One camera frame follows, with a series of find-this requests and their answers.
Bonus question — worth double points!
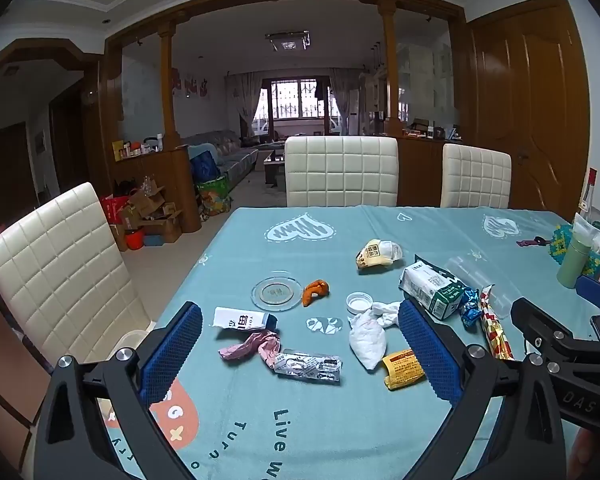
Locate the wooden partition counter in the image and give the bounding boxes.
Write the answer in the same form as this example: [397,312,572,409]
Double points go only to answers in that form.
[111,145,201,233]

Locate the white standing air conditioner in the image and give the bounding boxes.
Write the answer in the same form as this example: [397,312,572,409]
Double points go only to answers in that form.
[349,89,363,136]

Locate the teal printed tablecloth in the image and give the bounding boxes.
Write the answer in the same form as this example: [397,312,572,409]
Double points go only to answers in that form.
[97,205,600,480]

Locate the green thermos bottle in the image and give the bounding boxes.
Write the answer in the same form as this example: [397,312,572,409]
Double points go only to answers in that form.
[556,232,593,289]

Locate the white bottle cap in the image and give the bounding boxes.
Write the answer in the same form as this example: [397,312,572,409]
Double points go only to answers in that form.
[346,291,374,315]

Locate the clear bottle with red label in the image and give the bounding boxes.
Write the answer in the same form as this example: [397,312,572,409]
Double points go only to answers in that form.
[577,167,598,221]

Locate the pile of cardboard boxes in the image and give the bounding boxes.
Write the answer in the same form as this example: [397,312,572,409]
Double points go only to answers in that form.
[100,180,183,251]

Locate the teal and yellow beaded box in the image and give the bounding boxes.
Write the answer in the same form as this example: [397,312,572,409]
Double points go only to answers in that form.
[547,224,600,278]

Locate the white and blue carton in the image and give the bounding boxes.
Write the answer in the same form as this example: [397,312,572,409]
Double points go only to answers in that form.
[211,306,278,333]

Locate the yellow and clear bread wrapper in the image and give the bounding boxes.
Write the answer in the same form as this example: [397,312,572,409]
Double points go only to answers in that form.
[355,238,405,273]

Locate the wooden sideboard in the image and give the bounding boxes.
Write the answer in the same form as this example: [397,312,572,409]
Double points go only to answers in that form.
[397,135,461,208]

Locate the grey sofa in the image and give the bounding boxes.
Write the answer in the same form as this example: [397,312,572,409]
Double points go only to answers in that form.
[180,129,260,186]

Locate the round glass coaster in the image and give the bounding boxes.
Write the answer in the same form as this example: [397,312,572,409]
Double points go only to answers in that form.
[251,271,304,313]

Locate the yellow snack packet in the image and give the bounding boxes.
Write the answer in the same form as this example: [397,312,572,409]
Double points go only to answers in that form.
[381,348,426,391]

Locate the brown glossy cabinet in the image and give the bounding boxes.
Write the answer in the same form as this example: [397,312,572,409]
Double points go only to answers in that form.
[0,275,51,480]

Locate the red wall decals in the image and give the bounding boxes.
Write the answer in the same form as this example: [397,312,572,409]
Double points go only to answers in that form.
[172,72,210,98]

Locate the crumpled white tissue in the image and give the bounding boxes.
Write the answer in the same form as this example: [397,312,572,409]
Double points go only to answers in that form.
[371,300,403,328]

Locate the light patterned curtain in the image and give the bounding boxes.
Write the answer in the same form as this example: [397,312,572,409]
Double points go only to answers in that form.
[328,67,363,136]
[227,72,263,136]

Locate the coffee table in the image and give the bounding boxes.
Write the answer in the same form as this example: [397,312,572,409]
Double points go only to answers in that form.
[262,150,287,188]

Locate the blue bag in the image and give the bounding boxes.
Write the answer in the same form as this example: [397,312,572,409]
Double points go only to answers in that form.
[190,152,221,181]

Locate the silver foil wrapper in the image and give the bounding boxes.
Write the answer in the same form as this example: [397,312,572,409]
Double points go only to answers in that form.
[272,350,342,387]

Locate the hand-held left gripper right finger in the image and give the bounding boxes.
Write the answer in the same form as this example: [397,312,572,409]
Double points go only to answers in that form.
[397,299,568,480]

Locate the pink wrapper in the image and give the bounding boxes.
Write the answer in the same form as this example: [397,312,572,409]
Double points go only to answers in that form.
[218,331,282,370]

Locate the cream quilted chair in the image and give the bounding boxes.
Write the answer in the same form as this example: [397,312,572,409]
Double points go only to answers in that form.
[0,181,153,376]
[284,135,399,208]
[440,143,512,209]

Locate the barred window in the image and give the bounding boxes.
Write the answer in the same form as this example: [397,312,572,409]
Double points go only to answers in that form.
[260,79,341,136]

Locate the red and gold striped wrapper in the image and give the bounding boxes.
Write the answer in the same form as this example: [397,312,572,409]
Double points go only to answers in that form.
[477,285,515,361]

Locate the dark wooden door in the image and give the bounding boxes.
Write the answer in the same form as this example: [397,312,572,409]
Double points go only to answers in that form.
[0,122,33,226]

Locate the green and white milk carton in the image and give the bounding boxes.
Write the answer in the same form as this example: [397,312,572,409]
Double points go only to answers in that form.
[398,255,466,321]

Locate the ceiling lamp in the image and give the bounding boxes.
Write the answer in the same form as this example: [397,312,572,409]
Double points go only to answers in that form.
[266,31,311,52]

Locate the colourful printed bag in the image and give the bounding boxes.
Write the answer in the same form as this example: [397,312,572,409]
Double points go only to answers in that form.
[196,175,232,217]

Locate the white plastic bag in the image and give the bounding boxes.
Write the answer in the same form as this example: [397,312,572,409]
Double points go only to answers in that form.
[349,310,387,372]

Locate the brown wooden door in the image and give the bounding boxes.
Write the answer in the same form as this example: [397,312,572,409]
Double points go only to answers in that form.
[467,0,593,221]

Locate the dark blue box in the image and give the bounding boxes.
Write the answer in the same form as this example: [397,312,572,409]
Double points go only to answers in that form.
[575,272,600,316]

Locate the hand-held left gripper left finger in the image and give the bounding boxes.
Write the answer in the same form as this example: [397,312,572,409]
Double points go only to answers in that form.
[32,301,203,480]

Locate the blue foil candy wrapper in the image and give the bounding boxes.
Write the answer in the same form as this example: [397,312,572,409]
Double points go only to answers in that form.
[459,287,483,329]

